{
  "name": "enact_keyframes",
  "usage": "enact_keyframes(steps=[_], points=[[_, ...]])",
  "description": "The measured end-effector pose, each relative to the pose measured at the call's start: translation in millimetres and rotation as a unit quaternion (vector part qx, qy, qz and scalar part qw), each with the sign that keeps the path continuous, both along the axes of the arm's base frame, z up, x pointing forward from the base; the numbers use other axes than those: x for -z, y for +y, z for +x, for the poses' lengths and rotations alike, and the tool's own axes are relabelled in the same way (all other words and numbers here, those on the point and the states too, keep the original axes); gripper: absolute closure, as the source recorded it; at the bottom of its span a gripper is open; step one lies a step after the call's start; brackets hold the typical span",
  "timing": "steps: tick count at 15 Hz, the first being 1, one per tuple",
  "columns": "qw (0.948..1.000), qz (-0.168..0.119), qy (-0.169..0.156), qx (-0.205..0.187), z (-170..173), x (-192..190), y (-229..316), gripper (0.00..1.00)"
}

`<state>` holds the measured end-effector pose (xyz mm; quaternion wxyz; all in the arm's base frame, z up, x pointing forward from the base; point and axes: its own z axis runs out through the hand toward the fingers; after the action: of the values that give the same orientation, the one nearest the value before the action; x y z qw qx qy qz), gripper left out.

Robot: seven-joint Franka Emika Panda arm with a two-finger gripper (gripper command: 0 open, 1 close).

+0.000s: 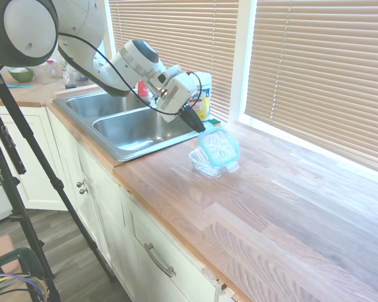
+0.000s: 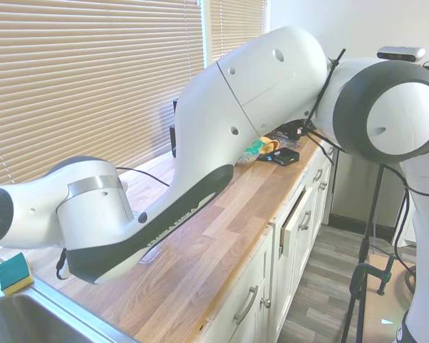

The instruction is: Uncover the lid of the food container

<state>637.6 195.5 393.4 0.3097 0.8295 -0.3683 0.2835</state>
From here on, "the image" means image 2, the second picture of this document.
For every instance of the narrow tan window blind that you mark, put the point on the narrow tan window blind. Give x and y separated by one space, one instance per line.
236 25

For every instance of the yellow green sponge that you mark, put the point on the yellow green sponge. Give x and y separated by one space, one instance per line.
14 273

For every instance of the green metal clamp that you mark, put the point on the green metal clamp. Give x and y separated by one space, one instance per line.
357 275

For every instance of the round metal cabinet knob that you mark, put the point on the round metal cabinet knob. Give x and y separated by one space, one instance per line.
323 186
267 303

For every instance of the black countertop appliance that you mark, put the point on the black countertop appliance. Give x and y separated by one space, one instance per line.
173 141

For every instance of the black camera tripod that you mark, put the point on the black camera tripod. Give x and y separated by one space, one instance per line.
370 221

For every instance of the stainless steel sink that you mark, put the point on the stainless steel sink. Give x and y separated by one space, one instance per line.
28 321

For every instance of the grey exterior camera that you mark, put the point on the grey exterior camera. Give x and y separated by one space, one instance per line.
400 53

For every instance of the clear glass food container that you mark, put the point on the clear glass food container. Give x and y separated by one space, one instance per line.
150 256

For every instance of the white kitchen base cabinet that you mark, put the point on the white kitchen base cabinet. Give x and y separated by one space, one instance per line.
236 271

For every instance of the wide tan window blind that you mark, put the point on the wide tan window blind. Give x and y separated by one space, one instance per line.
93 71

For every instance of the green plastic toy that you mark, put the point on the green plastic toy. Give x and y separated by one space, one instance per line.
256 146

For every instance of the black device with red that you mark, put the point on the black device with red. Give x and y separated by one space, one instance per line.
294 130

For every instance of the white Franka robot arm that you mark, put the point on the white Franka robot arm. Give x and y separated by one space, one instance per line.
254 89

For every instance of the small black box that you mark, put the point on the small black box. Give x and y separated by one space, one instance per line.
286 157

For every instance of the patterned ceramic bowl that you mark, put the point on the patterned ceramic bowl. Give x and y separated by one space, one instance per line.
246 159

